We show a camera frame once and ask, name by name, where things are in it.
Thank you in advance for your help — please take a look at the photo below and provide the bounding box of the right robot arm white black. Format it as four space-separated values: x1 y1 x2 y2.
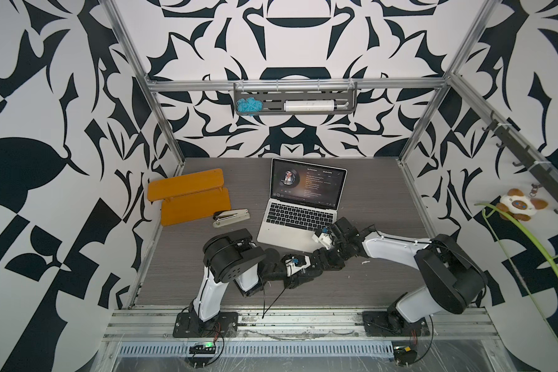
312 218 488 328

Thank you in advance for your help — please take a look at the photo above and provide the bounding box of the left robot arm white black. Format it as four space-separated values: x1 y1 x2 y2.
189 229 325 325

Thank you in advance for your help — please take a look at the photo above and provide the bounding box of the silver laptop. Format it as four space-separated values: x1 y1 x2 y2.
257 158 347 253

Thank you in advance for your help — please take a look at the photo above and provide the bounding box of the beige black stapler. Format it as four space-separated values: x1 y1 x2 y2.
212 209 250 229

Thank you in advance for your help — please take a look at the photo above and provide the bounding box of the right round black controller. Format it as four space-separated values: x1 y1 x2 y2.
394 346 418 366

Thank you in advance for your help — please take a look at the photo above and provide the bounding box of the orange lower board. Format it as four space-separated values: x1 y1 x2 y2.
161 188 232 226

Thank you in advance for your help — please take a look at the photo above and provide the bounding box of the orange board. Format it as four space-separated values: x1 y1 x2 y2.
161 188 232 226
147 168 225 202

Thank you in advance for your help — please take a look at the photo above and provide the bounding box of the left controller board green LED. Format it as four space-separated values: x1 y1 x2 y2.
188 342 217 356

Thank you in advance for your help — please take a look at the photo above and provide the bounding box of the white roll on shelf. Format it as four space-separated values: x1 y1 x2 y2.
284 100 336 113

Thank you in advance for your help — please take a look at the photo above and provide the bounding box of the orange upper board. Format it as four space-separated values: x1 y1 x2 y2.
147 168 225 202

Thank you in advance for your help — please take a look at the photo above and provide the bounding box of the teal scrubber ball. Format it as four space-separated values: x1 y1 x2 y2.
237 97 264 115

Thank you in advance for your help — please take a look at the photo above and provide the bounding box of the brown white plush toy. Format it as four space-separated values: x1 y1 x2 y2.
495 188 549 222

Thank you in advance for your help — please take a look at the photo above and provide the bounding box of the green hoop tube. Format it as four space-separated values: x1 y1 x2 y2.
476 202 558 344

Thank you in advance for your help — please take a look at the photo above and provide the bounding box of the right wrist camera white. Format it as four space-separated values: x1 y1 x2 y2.
312 227 336 250

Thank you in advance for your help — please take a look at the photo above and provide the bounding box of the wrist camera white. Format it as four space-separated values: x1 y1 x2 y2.
284 254 311 277
312 227 336 250

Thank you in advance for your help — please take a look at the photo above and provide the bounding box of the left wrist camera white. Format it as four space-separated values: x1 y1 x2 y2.
284 254 311 277

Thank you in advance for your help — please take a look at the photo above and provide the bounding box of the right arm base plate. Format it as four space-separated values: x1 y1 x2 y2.
362 311 430 337

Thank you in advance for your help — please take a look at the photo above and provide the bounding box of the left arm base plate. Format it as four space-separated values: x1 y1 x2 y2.
172 311 239 339

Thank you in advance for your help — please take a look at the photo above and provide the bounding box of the grey wall shelf rack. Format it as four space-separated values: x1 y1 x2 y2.
232 81 358 116

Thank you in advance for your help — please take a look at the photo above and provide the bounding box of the black hook rail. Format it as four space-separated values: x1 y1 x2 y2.
482 111 558 215

